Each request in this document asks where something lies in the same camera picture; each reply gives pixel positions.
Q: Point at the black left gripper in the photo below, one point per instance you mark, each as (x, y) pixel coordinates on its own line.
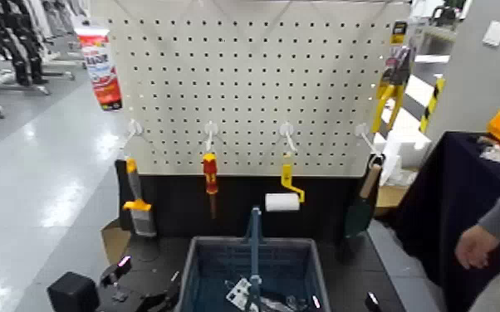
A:
(123, 302)

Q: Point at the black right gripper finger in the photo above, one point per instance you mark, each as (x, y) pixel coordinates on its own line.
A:
(316, 302)
(372, 301)

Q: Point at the red white glue tube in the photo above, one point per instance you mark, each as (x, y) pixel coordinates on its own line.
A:
(101, 72)

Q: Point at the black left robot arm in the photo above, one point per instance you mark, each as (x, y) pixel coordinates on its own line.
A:
(72, 292)

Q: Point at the blue plastic basket crate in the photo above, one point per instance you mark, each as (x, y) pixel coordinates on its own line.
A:
(215, 261)

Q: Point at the person's bare hand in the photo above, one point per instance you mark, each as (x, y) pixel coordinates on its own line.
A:
(476, 246)

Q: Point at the brown cardboard flap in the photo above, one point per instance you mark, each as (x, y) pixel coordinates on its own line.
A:
(114, 244)

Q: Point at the grey scraper yellow guard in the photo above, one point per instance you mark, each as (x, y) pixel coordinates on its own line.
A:
(142, 220)

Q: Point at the white card package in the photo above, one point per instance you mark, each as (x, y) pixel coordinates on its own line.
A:
(239, 294)

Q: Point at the yellow paint roller white sleeve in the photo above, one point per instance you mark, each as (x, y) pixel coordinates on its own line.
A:
(281, 202)

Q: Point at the brown cardboard box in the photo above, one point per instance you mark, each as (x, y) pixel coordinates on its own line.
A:
(390, 196)

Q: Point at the red yellow screwdriver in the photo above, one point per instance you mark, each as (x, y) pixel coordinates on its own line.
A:
(210, 174)

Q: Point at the dark navy table cloth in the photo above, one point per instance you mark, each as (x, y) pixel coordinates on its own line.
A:
(446, 196)

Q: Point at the white pegboard hook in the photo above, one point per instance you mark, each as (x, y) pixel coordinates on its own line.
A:
(134, 127)
(362, 130)
(210, 129)
(286, 130)

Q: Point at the white foam blocks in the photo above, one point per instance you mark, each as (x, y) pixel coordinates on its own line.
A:
(407, 139)

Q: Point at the yellow pliers in package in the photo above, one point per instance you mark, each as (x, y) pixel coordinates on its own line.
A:
(390, 93)

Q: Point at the white pegboard panel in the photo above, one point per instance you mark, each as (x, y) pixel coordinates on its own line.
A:
(250, 87)

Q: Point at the black humanoid robot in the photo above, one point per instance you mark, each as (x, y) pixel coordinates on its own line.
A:
(14, 39)

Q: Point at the black kettle shaped device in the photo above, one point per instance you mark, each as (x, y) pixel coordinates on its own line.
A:
(445, 15)

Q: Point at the yellow black striped post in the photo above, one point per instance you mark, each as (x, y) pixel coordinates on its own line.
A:
(431, 104)

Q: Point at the white wall switch plate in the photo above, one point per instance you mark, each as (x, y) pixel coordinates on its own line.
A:
(495, 33)

